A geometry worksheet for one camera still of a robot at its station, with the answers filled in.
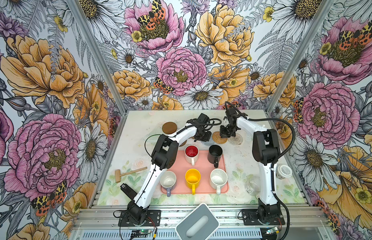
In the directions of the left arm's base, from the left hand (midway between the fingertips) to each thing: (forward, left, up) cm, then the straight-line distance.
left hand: (206, 142), depth 102 cm
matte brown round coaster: (+14, +26, -2) cm, 29 cm away
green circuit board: (-49, +34, -2) cm, 60 cm away
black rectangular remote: (-32, +43, +4) cm, 54 cm away
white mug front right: (-24, -5, 0) cm, 25 cm away
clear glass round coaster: (+2, -22, -1) cm, 22 cm away
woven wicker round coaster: (+3, -8, -1) cm, 8 cm away
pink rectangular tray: (-17, +3, 0) cm, 17 cm away
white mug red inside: (-9, +10, +2) cm, 14 cm away
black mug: (-11, -4, +3) cm, 13 cm away
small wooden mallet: (-21, +52, 0) cm, 57 cm away
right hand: (+1, -11, +1) cm, 11 cm away
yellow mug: (-24, +10, 0) cm, 26 cm away
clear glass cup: (-29, -23, +1) cm, 37 cm away
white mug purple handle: (-25, +24, +1) cm, 35 cm away
